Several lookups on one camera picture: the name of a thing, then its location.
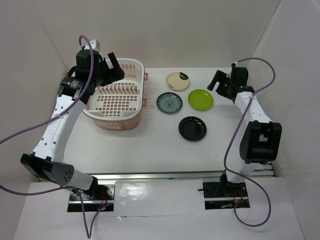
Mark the lime green plate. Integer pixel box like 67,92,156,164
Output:
187,89,214,111

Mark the cream plate with black patch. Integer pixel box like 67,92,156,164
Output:
165,72,191,91

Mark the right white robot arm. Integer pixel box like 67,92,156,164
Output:
207,63,282,197

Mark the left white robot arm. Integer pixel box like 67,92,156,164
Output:
20,49,125,200

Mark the white pink dish rack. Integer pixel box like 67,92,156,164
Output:
82,58,148,131

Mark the blue patterned plate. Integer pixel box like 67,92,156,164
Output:
156,92,183,115

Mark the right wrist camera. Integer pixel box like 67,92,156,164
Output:
231,62,243,68

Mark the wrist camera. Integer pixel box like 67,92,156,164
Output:
231,62,243,68
82,39,101,52

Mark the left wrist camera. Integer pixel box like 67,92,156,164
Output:
82,39,101,52

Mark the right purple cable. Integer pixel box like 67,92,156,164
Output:
223,57,277,227

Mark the purple cable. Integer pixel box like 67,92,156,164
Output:
223,57,277,227
0,35,116,239

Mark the aluminium rail frame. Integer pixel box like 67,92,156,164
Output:
37,162,276,183

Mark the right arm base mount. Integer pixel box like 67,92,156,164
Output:
198,181,250,210

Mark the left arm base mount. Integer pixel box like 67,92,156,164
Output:
67,181,116,213

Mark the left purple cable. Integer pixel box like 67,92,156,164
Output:
0,35,116,239

